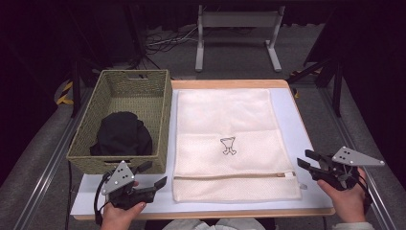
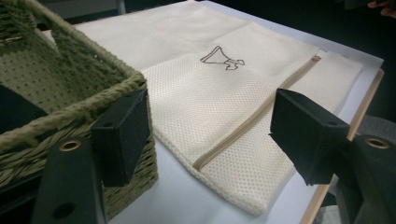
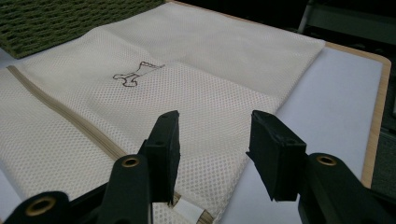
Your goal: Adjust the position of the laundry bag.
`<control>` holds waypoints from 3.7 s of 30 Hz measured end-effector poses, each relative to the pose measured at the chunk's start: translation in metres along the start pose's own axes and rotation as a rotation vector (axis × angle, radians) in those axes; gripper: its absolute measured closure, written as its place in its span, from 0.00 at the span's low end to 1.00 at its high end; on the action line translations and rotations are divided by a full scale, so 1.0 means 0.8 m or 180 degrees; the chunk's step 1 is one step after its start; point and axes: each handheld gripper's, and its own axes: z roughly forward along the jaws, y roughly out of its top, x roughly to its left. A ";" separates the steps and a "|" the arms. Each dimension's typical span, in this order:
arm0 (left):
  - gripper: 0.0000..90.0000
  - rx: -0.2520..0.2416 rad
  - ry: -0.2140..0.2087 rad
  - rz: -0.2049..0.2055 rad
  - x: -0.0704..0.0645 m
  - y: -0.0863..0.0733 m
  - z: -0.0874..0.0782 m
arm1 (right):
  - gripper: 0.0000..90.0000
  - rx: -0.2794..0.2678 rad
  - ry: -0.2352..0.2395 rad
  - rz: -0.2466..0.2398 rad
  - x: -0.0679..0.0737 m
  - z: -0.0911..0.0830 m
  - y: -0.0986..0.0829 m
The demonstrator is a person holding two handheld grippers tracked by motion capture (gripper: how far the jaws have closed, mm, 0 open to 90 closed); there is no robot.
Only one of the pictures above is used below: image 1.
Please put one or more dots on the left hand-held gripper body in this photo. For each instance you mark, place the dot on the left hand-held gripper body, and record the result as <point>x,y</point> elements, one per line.
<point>118,180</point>

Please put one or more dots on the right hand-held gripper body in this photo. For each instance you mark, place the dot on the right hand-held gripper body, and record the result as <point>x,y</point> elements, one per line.
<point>346,158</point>

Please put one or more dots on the black garment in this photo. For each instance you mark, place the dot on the black garment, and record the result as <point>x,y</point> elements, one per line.
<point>123,134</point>

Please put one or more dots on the green woven basket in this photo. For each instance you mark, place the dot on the green woven basket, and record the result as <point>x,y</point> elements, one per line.
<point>134,96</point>

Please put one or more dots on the white mesh laundry bag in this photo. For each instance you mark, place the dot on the white mesh laundry bag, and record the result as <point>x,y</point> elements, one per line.
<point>223,115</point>

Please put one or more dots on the person's left hand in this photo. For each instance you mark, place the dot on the person's left hand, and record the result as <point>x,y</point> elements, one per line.
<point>119,218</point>

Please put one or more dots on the person's right hand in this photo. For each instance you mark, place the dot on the person's right hand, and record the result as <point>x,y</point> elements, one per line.
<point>349,204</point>

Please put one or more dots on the person's lap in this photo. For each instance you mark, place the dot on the person's lap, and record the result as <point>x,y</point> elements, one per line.
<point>214,225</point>

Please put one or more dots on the yellow black striped tape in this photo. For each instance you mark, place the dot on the yellow black striped tape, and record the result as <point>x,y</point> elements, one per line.
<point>65,96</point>

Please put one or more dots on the black stand pole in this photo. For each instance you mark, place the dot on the black stand pole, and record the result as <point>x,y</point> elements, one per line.
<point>75,89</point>

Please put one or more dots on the grey metal stand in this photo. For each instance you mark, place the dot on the grey metal stand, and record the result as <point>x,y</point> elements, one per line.
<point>237,19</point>

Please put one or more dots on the aluminium rail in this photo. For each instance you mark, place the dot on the aluminium rail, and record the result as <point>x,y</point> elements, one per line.
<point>360,159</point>
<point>48,169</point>

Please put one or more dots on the black stand frame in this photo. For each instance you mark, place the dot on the black stand frame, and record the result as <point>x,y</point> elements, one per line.
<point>336,89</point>

